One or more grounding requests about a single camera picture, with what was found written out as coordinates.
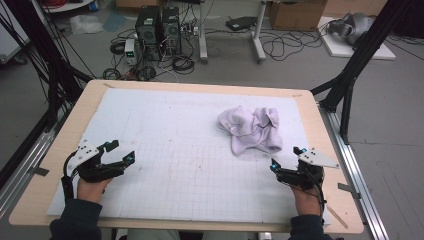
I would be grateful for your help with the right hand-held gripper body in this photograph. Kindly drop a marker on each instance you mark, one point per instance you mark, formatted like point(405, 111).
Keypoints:
point(316, 160)

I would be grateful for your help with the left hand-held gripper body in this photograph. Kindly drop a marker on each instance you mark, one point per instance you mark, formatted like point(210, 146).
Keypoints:
point(85, 154)

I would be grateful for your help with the lilac printed towel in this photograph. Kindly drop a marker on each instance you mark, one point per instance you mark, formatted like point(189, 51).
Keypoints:
point(250, 128)

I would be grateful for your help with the person's left hand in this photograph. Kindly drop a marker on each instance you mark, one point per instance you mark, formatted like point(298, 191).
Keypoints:
point(90, 190)

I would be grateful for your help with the person's right hand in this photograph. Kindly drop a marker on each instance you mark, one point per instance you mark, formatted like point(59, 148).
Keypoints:
point(307, 201)

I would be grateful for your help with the white foam mat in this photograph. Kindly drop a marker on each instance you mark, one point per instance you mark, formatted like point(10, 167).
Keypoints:
point(166, 133)

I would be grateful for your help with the thin wooden stick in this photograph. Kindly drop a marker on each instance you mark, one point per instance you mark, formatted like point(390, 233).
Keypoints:
point(337, 216)

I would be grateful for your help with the person's legs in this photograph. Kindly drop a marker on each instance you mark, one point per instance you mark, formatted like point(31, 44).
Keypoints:
point(153, 235)

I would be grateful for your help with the white power supply box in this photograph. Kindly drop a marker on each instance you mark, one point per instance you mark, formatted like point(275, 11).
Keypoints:
point(130, 50)

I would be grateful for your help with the white floor board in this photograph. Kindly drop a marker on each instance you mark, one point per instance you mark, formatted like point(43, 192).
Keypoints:
point(340, 48)

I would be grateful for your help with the large black computer tower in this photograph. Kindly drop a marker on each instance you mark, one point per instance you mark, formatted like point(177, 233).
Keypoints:
point(148, 33)

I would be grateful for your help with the white desk leg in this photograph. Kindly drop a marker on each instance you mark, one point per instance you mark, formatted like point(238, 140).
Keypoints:
point(258, 36)
point(202, 36)

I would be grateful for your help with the clear plastic bag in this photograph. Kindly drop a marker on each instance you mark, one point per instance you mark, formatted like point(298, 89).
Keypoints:
point(86, 25)

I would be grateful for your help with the slim black computer tower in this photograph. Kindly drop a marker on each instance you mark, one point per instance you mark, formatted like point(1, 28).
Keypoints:
point(171, 30)

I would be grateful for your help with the large cardboard box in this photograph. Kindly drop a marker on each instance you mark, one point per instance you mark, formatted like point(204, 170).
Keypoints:
point(296, 15)

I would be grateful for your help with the grey rounded machine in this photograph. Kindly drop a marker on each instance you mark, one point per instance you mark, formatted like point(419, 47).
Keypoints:
point(355, 26)

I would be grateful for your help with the flat black device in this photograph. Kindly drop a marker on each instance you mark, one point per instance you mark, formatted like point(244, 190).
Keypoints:
point(240, 23)

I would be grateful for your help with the aluminium rail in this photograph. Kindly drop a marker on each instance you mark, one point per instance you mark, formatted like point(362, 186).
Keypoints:
point(30, 156)
point(353, 166)

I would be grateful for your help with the black metal frame stand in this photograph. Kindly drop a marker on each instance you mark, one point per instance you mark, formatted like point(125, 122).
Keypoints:
point(353, 63)
point(53, 66)

